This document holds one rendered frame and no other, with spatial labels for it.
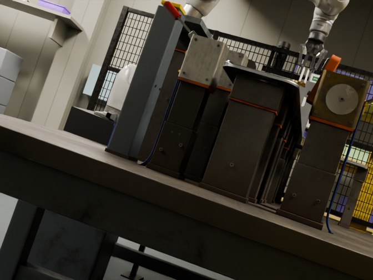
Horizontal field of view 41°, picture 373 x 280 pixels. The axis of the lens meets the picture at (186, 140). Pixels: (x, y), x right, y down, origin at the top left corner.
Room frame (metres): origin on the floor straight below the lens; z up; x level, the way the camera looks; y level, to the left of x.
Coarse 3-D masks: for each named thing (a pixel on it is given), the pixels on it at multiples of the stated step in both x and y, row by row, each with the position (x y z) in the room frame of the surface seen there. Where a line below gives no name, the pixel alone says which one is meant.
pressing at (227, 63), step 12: (228, 72) 1.24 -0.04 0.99; (240, 72) 1.21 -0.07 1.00; (252, 72) 1.17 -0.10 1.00; (264, 72) 1.11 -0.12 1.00; (276, 84) 1.21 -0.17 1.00; (288, 84) 1.17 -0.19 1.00; (288, 96) 1.30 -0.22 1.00; (300, 108) 1.36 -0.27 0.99; (300, 120) 1.60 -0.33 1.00; (300, 132) 1.89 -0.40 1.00; (300, 144) 2.32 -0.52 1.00
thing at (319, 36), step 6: (312, 36) 2.20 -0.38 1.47; (318, 36) 2.19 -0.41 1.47; (324, 36) 2.20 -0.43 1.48; (306, 42) 2.22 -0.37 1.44; (312, 42) 2.22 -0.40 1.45; (318, 42) 2.21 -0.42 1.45; (324, 42) 2.21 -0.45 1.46; (306, 48) 2.23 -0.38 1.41; (312, 48) 2.22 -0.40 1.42; (318, 48) 2.21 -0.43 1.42
